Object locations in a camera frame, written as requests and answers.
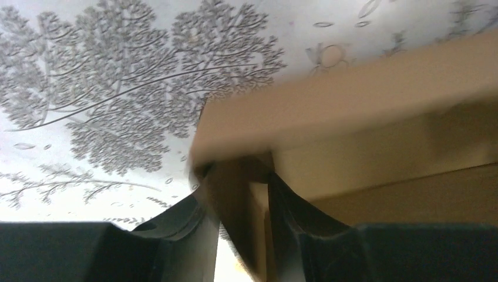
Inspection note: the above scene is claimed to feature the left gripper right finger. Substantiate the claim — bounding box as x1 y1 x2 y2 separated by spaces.
268 173 497 281

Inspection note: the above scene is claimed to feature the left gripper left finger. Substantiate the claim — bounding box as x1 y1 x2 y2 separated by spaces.
1 196 219 281

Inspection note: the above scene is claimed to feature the brown cardboard box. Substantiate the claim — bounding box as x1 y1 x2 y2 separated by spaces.
190 30 497 281

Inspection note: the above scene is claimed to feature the floral patterned table mat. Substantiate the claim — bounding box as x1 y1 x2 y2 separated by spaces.
1 1 497 281

